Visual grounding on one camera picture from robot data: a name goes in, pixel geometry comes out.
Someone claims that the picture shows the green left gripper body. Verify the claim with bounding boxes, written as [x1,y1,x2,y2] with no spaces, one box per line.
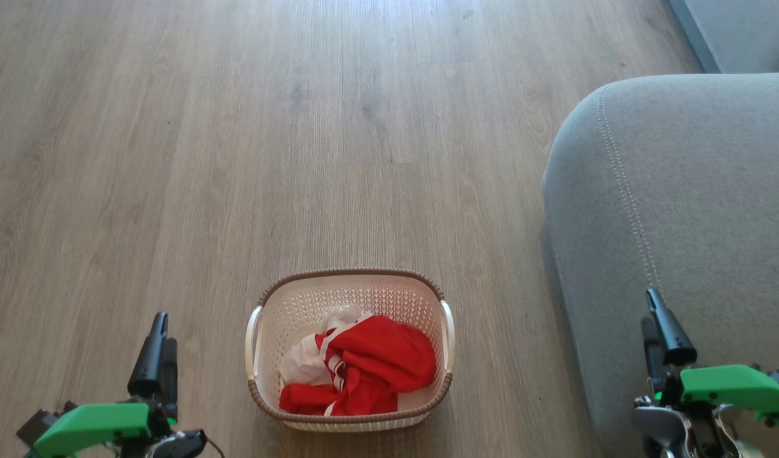
[33,398,177,458]

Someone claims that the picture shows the grey fabric sofa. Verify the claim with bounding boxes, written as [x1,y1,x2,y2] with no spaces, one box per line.
[542,72,779,458]

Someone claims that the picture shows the grey sofa seat section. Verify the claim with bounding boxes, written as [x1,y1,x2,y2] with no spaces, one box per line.
[668,0,779,74]

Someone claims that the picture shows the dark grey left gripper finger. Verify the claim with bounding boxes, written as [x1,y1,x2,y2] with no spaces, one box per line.
[157,338,179,420]
[128,312,169,399]

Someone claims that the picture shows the red garment with white stripes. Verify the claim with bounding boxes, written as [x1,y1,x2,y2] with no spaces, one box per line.
[279,315,438,417]

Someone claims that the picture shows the white plastic laundry basket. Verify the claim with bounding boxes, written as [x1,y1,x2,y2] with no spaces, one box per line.
[245,268,457,433]

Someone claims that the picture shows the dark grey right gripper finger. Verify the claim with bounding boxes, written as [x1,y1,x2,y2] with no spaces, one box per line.
[646,288,698,366]
[641,316,667,382]

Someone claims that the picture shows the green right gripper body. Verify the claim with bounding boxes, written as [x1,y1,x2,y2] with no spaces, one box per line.
[650,364,779,426]

